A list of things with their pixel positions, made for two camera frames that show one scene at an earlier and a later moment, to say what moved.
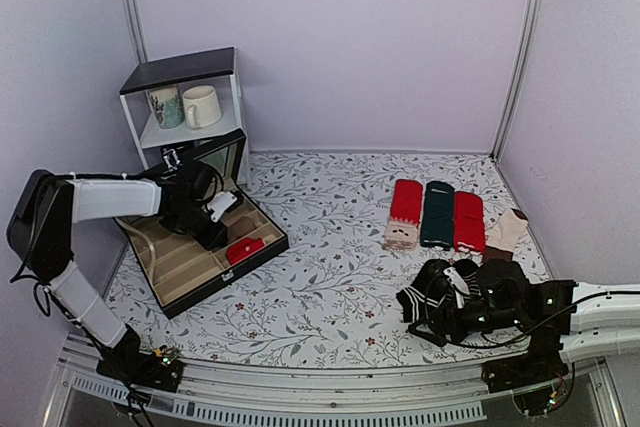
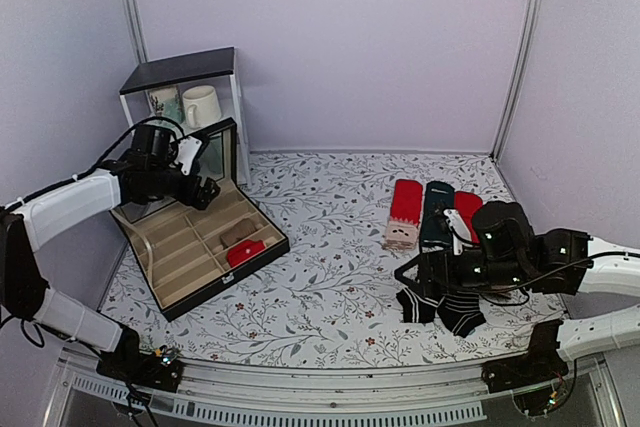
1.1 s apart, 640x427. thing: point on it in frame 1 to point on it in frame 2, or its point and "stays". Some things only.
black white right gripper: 440,320 to 428,261
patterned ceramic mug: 166,102 stays
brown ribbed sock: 240,227 stays
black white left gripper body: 207,238 to 188,193
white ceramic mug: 201,105 stays
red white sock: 468,223 stays
